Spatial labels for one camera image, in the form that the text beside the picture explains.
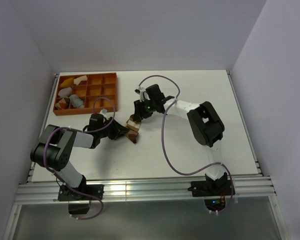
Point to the orange wooden compartment tray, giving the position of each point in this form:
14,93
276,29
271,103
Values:
101,92

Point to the grey sock with black stripes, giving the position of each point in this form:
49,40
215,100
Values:
76,101

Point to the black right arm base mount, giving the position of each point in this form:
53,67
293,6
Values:
217,189

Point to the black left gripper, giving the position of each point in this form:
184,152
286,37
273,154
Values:
118,131

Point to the white maroon rolled sock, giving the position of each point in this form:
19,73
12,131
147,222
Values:
81,80

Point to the yellow rolled sock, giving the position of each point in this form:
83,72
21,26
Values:
67,82

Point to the brown striped sock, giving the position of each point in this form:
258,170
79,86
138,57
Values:
133,127

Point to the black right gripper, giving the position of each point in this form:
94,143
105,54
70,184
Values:
139,111

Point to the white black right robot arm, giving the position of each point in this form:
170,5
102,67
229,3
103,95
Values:
206,126

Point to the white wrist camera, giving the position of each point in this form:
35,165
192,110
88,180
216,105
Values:
141,91
103,111

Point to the aluminium front frame rail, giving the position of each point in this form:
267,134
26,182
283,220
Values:
143,190

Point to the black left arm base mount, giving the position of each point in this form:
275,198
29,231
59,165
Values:
79,199

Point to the orange white rolled sock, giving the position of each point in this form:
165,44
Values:
63,103

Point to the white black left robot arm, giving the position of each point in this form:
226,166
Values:
54,147

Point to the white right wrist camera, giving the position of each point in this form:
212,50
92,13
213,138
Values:
141,91

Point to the aluminium table edge rail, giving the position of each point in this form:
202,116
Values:
244,123

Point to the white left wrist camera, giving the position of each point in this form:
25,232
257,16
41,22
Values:
103,111

